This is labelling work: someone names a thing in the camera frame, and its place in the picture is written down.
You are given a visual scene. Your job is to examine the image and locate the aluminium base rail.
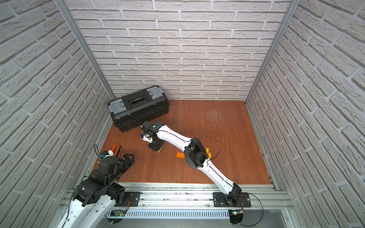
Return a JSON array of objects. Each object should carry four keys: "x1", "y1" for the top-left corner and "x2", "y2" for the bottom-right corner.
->
[{"x1": 65, "y1": 182, "x2": 294, "y2": 211}]

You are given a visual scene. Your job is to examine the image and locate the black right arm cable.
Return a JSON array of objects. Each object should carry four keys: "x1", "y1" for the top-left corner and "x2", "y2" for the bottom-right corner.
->
[{"x1": 196, "y1": 136, "x2": 264, "y2": 227}]

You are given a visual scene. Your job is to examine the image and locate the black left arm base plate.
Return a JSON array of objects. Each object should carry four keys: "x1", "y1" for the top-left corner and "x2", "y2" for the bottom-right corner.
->
[{"x1": 115, "y1": 192, "x2": 142, "y2": 207}]

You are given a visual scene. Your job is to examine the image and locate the white perforated cable tray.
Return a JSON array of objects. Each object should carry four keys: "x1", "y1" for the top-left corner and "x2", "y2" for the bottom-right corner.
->
[{"x1": 105, "y1": 209, "x2": 233, "y2": 219}]

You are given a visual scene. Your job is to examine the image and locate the orange long lego brick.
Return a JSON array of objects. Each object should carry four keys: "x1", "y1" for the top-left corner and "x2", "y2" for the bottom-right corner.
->
[{"x1": 176, "y1": 153, "x2": 185, "y2": 158}]

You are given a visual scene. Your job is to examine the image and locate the aluminium corner post right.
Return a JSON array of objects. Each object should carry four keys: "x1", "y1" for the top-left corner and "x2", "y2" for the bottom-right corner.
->
[{"x1": 245, "y1": 0, "x2": 301, "y2": 105}]

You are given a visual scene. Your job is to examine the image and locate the orange handled pliers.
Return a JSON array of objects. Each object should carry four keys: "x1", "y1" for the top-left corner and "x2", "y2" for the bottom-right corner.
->
[{"x1": 112, "y1": 143, "x2": 122, "y2": 157}]

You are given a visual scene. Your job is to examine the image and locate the aluminium corner post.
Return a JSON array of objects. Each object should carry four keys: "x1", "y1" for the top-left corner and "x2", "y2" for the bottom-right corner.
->
[
  {"x1": 245, "y1": 0, "x2": 301, "y2": 105},
  {"x1": 55, "y1": 0, "x2": 116, "y2": 100}
]

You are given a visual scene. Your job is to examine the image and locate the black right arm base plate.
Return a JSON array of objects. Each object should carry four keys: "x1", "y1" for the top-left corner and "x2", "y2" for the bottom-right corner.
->
[{"x1": 213, "y1": 192, "x2": 252, "y2": 208}]

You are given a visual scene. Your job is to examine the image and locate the aluminium corner post left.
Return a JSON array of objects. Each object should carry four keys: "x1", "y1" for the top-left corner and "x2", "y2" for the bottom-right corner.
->
[{"x1": 55, "y1": 0, "x2": 116, "y2": 100}]

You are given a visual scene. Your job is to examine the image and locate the black plastic toolbox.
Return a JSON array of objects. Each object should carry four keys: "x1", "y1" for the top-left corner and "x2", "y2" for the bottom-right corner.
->
[{"x1": 107, "y1": 85, "x2": 170, "y2": 132}]

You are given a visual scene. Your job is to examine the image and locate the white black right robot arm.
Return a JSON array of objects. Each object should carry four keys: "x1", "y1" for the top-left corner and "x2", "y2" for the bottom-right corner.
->
[{"x1": 141, "y1": 121, "x2": 242, "y2": 207}]

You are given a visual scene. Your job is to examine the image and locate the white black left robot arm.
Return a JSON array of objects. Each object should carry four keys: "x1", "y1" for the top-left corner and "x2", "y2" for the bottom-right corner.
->
[{"x1": 57, "y1": 154, "x2": 135, "y2": 228}]

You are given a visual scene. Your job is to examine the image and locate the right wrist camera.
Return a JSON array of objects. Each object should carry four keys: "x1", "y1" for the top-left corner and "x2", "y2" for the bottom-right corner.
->
[{"x1": 141, "y1": 133, "x2": 153, "y2": 143}]

